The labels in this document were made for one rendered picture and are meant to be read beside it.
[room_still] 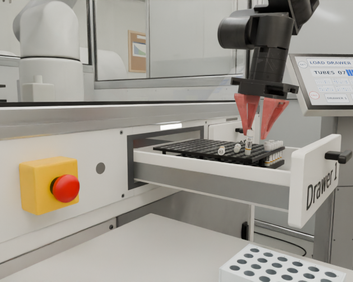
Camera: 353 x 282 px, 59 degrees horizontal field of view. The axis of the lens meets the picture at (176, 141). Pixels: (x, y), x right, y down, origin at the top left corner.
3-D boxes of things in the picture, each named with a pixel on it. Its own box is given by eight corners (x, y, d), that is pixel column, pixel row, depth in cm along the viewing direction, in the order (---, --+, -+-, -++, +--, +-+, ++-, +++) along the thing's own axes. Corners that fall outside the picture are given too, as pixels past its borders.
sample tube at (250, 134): (250, 155, 57) (254, 131, 55) (243, 154, 57) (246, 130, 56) (251, 154, 58) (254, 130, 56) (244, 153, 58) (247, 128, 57)
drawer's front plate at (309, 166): (338, 184, 67) (341, 134, 66) (300, 230, 44) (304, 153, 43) (329, 183, 68) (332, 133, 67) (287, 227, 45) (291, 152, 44)
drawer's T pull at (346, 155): (352, 158, 55) (353, 150, 55) (345, 164, 49) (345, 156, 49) (330, 155, 58) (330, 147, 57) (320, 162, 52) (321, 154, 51)
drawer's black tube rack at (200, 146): (283, 175, 68) (284, 146, 67) (251, 195, 54) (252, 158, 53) (197, 163, 81) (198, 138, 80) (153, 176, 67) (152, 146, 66)
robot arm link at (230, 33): (300, -30, 51) (309, 13, 57) (239, -23, 58) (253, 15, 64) (269, 23, 48) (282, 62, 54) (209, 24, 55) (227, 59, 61)
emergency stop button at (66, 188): (83, 199, 46) (82, 173, 45) (59, 207, 43) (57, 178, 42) (70, 196, 48) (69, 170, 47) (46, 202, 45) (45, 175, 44)
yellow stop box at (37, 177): (83, 203, 49) (80, 158, 48) (39, 218, 43) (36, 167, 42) (63, 197, 52) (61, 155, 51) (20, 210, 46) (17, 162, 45)
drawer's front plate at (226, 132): (254, 150, 111) (255, 120, 110) (213, 164, 88) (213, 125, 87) (249, 150, 112) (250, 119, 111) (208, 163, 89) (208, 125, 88)
